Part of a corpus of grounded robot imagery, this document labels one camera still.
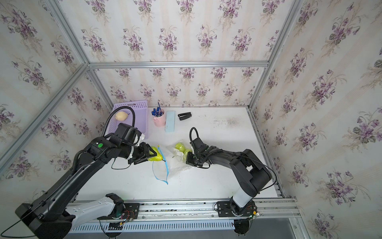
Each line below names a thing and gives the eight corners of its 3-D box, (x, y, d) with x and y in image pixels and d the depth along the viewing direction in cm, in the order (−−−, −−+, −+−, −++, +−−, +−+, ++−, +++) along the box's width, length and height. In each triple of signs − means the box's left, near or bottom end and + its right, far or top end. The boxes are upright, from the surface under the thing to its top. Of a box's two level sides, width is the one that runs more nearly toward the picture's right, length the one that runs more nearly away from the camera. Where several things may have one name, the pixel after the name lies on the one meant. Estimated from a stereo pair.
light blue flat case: (164, 132, 107) (163, 130, 105) (167, 113, 119) (166, 110, 117) (174, 132, 107) (173, 130, 105) (176, 113, 119) (175, 110, 117)
